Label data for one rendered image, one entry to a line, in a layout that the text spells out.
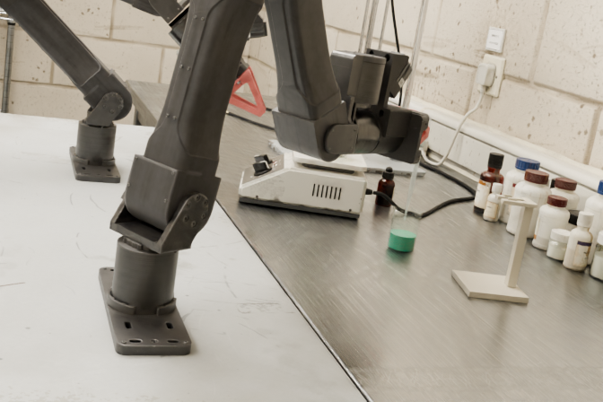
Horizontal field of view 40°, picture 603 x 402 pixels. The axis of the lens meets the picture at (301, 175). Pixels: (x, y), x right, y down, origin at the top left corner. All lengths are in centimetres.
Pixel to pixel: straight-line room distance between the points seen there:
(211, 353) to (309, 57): 34
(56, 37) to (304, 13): 58
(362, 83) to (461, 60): 103
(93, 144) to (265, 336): 64
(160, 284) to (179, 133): 15
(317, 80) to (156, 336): 33
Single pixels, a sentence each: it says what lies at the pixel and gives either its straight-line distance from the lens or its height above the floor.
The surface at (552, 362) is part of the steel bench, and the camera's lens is 96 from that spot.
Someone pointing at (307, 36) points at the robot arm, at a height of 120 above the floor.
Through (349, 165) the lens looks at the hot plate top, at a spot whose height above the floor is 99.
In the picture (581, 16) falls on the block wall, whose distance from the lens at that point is 169.
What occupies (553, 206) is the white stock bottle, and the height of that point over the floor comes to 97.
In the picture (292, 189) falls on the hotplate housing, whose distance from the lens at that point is 132.
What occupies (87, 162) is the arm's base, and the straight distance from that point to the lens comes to 142.
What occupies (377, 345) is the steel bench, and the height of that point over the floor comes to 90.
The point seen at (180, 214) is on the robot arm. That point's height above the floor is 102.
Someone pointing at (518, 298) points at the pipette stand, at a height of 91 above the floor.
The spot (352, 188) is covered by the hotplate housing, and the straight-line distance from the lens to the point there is 133.
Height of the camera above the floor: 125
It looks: 13 degrees down
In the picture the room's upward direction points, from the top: 9 degrees clockwise
